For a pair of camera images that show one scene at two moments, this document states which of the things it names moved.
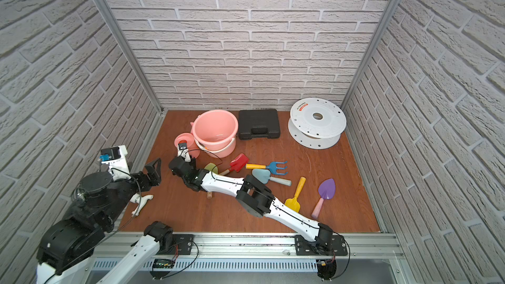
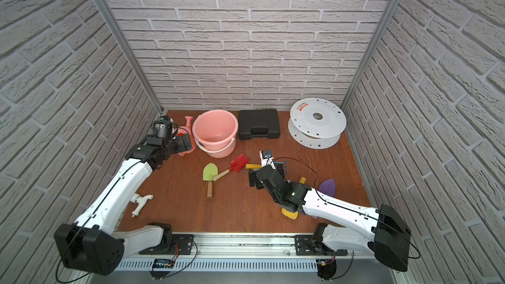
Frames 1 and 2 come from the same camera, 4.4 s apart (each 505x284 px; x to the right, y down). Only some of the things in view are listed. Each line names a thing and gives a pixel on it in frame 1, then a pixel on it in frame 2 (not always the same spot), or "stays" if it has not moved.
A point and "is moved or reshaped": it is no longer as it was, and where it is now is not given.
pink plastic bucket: x=214 y=131 stays
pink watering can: x=191 y=147 is moved or reshaped
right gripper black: x=194 y=162 → x=252 y=180
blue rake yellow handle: x=272 y=166 stays
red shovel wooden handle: x=237 y=164 stays
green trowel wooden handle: x=212 y=167 stays
